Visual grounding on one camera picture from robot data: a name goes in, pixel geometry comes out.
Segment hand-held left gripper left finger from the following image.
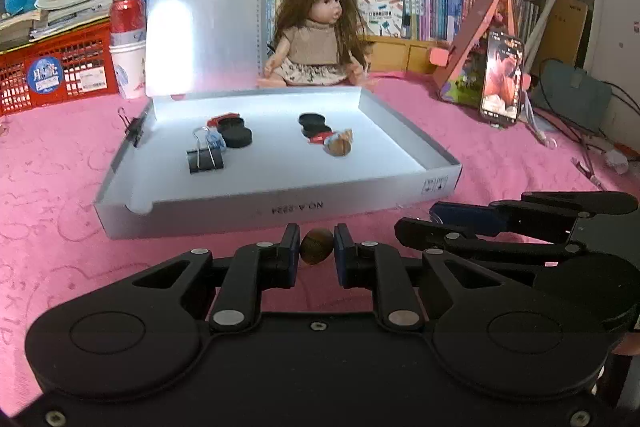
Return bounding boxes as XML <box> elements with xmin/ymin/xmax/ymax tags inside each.
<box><xmin>64</xmin><ymin>223</ymin><xmax>301</xmax><ymax>334</ymax></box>

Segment white charging cable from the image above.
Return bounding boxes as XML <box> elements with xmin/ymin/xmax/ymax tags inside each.
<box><xmin>522</xmin><ymin>74</ymin><xmax>558</xmax><ymax>150</ymax></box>

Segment long-haired baby doll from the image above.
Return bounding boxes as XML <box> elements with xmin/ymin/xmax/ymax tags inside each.
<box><xmin>257</xmin><ymin>0</ymin><xmax>373</xmax><ymax>88</ymax></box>

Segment white plastic rods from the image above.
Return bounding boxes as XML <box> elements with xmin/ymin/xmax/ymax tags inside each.
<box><xmin>525</xmin><ymin>0</ymin><xmax>571</xmax><ymax>62</ymax></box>

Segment pink printed blanket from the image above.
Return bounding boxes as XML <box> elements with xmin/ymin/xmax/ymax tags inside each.
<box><xmin>0</xmin><ymin>69</ymin><xmax>640</xmax><ymax>408</ymax></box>

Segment grey cardboard box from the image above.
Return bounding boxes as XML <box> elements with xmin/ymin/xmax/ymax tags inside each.
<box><xmin>95</xmin><ymin>86</ymin><xmax>462</xmax><ymax>240</ymax></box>

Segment grey pouch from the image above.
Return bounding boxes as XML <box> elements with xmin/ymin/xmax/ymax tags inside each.
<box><xmin>537</xmin><ymin>59</ymin><xmax>613</xmax><ymax>138</ymax></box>

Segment wooden drawer unit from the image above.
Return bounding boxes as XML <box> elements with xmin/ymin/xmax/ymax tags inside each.
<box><xmin>362</xmin><ymin>37</ymin><xmax>441</xmax><ymax>75</ymax></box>

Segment white printed carton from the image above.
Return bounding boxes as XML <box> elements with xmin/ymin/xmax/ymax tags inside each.
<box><xmin>356</xmin><ymin>0</ymin><xmax>405</xmax><ymax>38</ymax></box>

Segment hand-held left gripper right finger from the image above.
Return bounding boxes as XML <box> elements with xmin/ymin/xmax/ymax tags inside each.
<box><xmin>334</xmin><ymin>223</ymin><xmax>577</xmax><ymax>334</ymax></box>

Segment red soda can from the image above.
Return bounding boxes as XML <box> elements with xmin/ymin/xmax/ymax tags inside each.
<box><xmin>109</xmin><ymin>0</ymin><xmax>147</xmax><ymax>35</ymax></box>

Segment brown seashell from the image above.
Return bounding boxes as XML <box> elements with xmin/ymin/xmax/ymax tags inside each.
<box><xmin>324</xmin><ymin>129</ymin><xmax>354</xmax><ymax>156</ymax></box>

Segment smartphone with lit screen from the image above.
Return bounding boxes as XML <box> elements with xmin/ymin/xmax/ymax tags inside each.
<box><xmin>479</xmin><ymin>32</ymin><xmax>526</xmax><ymax>128</ymax></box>

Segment large black binder clip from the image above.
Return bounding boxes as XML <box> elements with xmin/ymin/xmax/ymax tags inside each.
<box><xmin>186</xmin><ymin>126</ymin><xmax>226</xmax><ymax>175</ymax></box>

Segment white plug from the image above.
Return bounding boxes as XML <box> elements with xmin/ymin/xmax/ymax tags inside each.
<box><xmin>602</xmin><ymin>149</ymin><xmax>631</xmax><ymax>175</ymax></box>

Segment brown cardboard sheet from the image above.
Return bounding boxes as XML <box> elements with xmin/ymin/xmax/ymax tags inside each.
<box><xmin>542</xmin><ymin>0</ymin><xmax>588</xmax><ymax>68</ymax></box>

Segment pink phone stand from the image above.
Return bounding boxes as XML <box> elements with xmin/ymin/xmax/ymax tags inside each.
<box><xmin>429</xmin><ymin>0</ymin><xmax>531</xmax><ymax>108</ymax></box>

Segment frosted plastic clipboard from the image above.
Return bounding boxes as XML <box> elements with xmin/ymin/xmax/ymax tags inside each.
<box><xmin>144</xmin><ymin>0</ymin><xmax>266</xmax><ymax>98</ymax></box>

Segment stack of white paper cups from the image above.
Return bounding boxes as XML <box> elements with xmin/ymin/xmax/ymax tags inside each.
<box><xmin>109</xmin><ymin>32</ymin><xmax>148</xmax><ymax>100</ymax></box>

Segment red basket with round sticker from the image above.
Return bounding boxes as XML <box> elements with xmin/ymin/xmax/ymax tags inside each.
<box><xmin>0</xmin><ymin>19</ymin><xmax>121</xmax><ymax>118</ymax></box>

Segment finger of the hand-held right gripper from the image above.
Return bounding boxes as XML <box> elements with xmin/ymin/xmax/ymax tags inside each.
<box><xmin>431</xmin><ymin>190</ymin><xmax>640</xmax><ymax>238</ymax></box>
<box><xmin>394</xmin><ymin>217</ymin><xmax>587</xmax><ymax>266</ymax></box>

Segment small black binder clip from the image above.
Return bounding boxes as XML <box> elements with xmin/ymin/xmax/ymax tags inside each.
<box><xmin>118</xmin><ymin>107</ymin><xmax>147</xmax><ymax>148</ymax></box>

